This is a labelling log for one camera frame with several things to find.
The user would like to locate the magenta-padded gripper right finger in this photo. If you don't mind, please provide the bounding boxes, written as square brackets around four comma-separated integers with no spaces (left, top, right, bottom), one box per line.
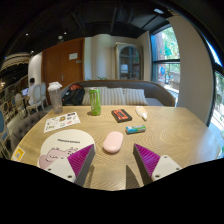
[132,143,183,186]

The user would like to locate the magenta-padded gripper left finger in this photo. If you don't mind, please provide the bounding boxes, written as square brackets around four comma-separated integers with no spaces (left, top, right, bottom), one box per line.
[44,143,97,188]

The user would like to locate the pink computer mouse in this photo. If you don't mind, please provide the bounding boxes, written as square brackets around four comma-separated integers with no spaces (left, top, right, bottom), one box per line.
[102,130,125,155]

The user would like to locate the round white hippo mouse pad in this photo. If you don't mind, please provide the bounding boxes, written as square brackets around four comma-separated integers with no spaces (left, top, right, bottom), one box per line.
[36,128,97,170]

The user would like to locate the yellow square table sticker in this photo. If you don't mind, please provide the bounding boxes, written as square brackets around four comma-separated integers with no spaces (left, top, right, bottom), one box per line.
[10,146,26,162]

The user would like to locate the white sticker sheet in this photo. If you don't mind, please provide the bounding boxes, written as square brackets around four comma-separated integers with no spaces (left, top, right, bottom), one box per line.
[43,111,82,134]

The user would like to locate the small green blue pack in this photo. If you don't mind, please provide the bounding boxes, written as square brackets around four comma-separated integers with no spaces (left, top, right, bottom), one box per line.
[125,124,147,135]

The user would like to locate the grey tufted armchair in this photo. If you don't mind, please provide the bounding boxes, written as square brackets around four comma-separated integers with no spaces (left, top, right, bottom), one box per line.
[9,110,49,153]

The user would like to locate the white squeeze tube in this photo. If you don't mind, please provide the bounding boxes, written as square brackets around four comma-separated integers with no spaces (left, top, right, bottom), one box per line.
[134,105,149,121]

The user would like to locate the black box with red print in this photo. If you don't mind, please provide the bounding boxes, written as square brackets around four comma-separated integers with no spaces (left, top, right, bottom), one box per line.
[110,108,133,124]

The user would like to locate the clear shaker bottle white lid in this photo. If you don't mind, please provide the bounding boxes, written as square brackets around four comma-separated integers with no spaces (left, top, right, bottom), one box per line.
[47,81,64,115]

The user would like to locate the blue round-back chairs group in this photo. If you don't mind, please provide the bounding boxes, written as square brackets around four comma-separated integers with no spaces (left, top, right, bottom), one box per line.
[0,93,26,159]

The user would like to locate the black backpack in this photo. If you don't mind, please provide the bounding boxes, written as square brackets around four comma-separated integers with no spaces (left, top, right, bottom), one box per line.
[61,83,86,107]

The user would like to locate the white dining chair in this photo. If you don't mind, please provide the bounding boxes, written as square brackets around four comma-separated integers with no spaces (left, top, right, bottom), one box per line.
[25,82,48,113]

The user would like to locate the green drink can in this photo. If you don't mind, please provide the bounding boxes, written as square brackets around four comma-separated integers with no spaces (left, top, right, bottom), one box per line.
[88,87,102,117]

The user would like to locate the brown curved sofa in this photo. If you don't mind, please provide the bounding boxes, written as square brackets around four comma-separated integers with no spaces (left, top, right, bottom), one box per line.
[59,79,177,108]

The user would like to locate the striped cushion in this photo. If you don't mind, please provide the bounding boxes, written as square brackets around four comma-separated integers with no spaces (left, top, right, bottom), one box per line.
[122,87,149,106]
[81,86,108,106]
[99,87,127,106]

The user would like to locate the person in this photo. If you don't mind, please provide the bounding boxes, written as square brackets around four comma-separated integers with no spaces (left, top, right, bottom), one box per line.
[27,77,38,106]

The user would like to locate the wooden door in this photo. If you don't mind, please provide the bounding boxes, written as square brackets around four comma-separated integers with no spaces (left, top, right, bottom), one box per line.
[41,37,85,101]

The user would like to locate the black-framed window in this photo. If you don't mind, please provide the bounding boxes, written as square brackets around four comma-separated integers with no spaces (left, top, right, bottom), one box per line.
[150,25,181,98]

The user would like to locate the glass-door cabinet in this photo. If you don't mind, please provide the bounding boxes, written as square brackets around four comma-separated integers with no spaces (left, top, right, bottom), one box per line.
[114,42,144,81]

